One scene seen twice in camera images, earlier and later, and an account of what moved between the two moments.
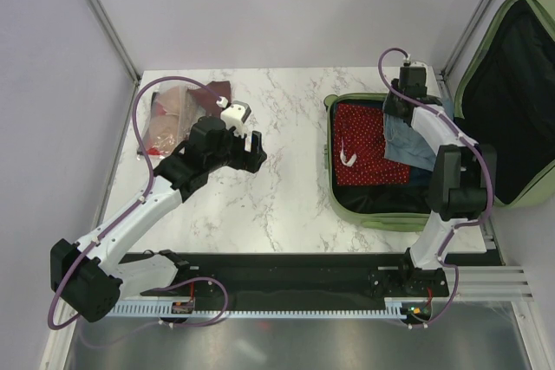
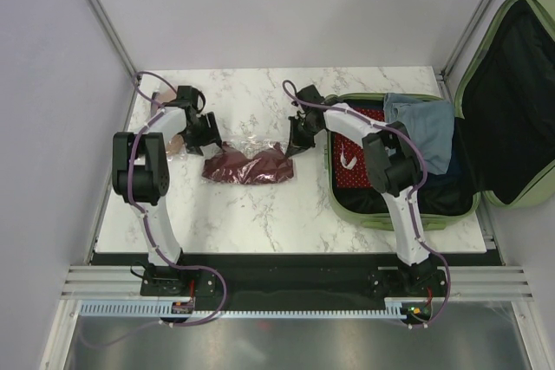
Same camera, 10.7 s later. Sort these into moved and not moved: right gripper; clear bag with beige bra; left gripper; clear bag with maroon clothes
Moved: right gripper; left gripper; clear bag with maroon clothes
Not moved: clear bag with beige bra
